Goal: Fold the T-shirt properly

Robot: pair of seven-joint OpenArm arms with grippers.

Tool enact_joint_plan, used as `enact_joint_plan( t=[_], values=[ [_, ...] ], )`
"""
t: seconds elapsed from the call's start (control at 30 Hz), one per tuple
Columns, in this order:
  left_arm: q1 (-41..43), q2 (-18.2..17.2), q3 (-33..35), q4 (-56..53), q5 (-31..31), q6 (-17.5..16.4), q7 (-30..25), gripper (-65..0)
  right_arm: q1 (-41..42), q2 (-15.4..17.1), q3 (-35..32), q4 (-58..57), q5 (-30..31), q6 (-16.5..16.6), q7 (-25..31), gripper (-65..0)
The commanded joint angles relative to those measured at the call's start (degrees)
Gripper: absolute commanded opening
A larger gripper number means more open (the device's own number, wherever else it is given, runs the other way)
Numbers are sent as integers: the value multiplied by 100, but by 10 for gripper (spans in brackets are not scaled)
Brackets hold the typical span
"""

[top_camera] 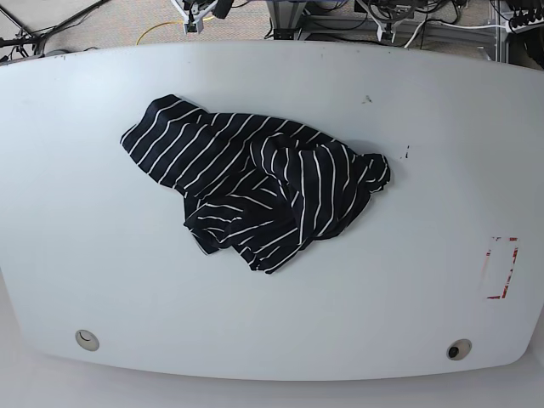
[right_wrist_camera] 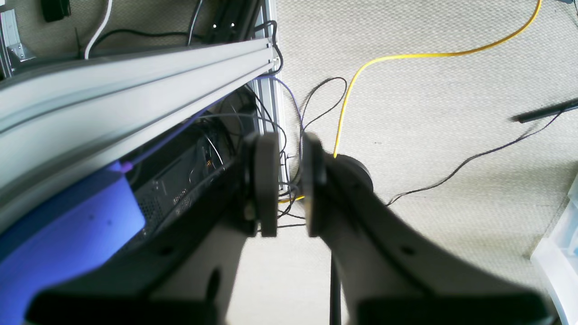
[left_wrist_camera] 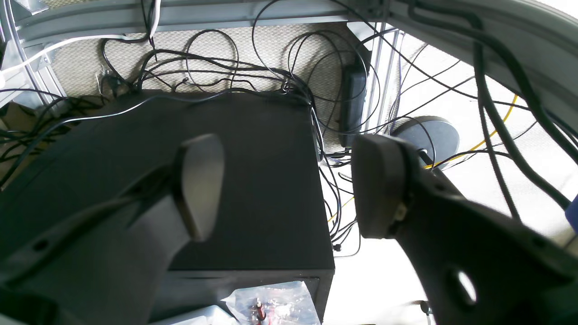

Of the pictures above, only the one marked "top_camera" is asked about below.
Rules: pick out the white power strip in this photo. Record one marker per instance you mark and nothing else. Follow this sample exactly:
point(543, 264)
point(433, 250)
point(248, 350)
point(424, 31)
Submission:
point(525, 20)

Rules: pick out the left table cable grommet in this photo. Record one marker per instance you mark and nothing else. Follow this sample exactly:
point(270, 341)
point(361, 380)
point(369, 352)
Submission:
point(87, 340)

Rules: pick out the table cable grommet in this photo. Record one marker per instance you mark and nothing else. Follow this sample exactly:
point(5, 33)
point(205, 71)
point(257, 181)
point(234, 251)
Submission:
point(87, 340)
point(459, 349)

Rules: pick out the black tripod legs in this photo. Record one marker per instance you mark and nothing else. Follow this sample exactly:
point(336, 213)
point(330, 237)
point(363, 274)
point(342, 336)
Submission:
point(29, 42)

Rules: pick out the aluminium frame stand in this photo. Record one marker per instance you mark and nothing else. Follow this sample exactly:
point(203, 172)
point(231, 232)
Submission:
point(285, 19)

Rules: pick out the red tape rectangle marking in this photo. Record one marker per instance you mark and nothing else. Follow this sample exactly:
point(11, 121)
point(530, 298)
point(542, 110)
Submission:
point(499, 263)

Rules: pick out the right table cable grommet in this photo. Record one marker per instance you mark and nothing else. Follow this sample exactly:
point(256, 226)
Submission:
point(459, 349)

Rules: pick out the black white striped T-shirt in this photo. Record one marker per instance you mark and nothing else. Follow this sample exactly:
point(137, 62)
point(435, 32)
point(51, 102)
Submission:
point(263, 186)

